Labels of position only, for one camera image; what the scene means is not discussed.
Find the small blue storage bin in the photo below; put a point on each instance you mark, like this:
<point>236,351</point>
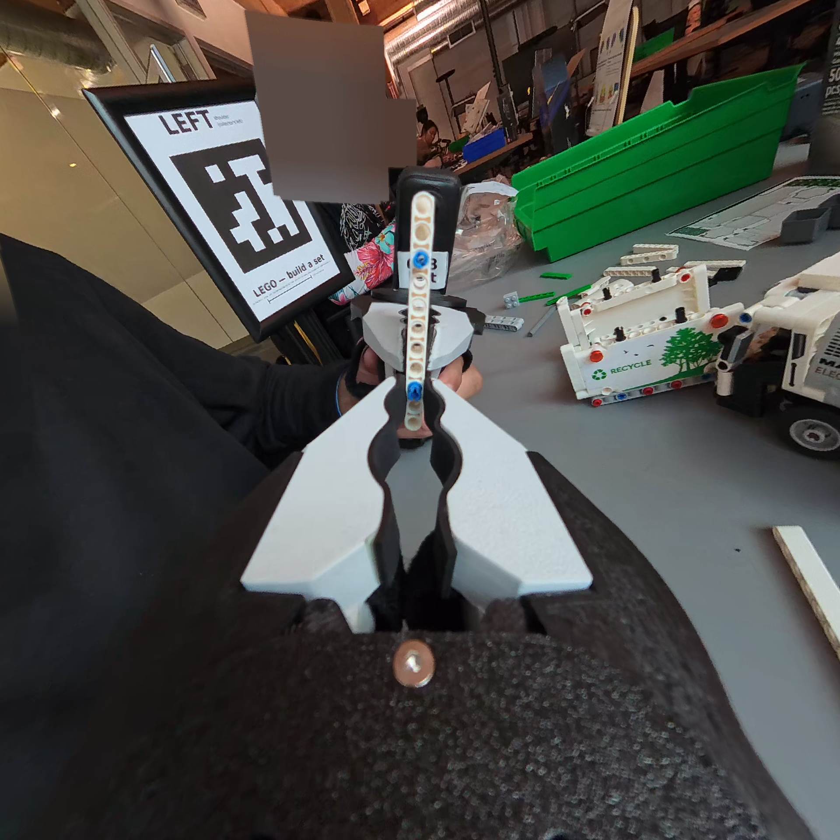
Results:
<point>484,145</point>

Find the sticker sheet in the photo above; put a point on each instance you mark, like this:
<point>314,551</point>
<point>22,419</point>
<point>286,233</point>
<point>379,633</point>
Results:
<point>728,216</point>

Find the white lego truck container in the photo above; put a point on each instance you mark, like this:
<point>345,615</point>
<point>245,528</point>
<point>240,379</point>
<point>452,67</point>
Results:
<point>643,361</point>

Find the grey lego beam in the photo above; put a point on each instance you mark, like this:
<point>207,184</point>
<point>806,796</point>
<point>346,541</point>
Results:
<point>505,321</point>

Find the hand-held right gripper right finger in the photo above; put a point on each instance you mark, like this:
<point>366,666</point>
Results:
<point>512,518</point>

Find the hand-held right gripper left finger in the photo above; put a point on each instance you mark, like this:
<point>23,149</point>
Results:
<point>315,512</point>

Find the white green lego truck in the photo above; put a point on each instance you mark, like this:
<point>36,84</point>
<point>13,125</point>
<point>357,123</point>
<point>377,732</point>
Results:
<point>800,374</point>

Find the small grey tray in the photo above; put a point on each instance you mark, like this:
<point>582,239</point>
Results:
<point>830,211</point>
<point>804,226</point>

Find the short white lego beam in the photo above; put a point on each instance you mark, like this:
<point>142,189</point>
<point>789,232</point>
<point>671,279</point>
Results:
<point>656,249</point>
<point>630,271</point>
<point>642,258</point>

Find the clear plastic bag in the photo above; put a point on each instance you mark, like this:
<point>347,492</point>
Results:
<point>489,229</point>

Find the floral printed cloth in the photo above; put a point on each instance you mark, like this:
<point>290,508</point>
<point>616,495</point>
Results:
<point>367,262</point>

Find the person's left forearm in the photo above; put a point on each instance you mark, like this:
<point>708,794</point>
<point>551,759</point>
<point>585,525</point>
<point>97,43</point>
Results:
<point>275,394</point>

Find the grey lego axle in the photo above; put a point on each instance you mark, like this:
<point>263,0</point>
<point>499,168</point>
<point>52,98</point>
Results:
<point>541,323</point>

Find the black floor lamp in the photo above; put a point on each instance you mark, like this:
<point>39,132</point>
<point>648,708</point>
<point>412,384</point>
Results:
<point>449,98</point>

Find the white curved banner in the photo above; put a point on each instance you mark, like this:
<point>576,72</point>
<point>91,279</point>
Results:
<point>617,59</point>

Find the green plastic bin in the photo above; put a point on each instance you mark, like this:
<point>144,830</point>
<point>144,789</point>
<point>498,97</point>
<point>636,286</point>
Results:
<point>656,170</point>

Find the black framed marker sign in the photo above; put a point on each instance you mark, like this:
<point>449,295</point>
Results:
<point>216,197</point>

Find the person's left hand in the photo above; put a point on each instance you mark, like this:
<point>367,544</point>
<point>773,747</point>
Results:
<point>467,377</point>

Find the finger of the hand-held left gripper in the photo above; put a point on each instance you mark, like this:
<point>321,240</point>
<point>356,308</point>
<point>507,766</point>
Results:
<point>453,334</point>
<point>386,338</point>

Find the white lego beam blue pins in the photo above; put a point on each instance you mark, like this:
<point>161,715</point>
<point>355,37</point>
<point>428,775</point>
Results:
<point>418,328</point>

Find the long white lego beam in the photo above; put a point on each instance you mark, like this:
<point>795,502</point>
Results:
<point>814,584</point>

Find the lego set box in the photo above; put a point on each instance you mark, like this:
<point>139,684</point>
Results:
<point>832,46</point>

